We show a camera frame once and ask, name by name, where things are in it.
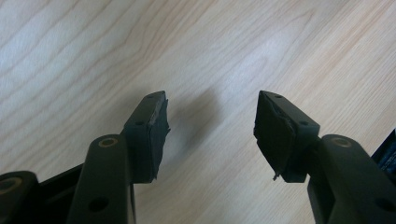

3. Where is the dark blue object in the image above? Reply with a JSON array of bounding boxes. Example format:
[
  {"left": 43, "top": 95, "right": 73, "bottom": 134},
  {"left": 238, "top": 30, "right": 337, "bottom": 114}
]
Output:
[{"left": 371, "top": 128, "right": 396, "bottom": 179}]

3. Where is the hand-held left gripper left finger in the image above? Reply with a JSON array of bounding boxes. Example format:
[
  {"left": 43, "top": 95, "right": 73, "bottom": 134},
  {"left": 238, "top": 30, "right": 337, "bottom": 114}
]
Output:
[{"left": 121, "top": 90, "right": 172, "bottom": 185}]

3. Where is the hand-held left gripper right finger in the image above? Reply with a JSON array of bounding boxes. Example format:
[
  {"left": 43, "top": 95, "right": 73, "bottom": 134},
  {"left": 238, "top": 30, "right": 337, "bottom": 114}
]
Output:
[{"left": 253, "top": 90, "right": 321, "bottom": 184}]

